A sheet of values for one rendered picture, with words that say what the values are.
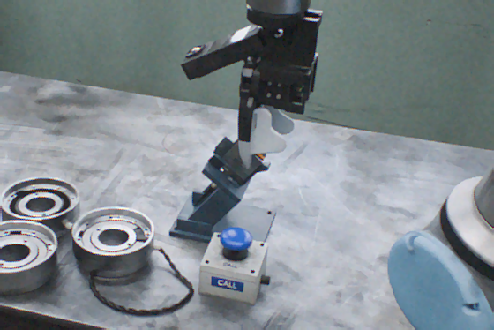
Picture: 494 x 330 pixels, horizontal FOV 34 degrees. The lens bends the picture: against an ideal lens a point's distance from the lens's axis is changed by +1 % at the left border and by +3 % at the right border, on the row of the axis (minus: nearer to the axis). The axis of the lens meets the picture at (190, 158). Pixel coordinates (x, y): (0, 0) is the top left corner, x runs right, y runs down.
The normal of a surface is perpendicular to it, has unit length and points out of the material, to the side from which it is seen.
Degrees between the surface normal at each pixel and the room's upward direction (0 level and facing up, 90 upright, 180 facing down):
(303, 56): 90
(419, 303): 97
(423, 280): 97
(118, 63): 90
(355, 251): 0
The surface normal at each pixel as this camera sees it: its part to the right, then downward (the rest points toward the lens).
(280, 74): -0.30, 0.47
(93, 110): 0.04, -0.87
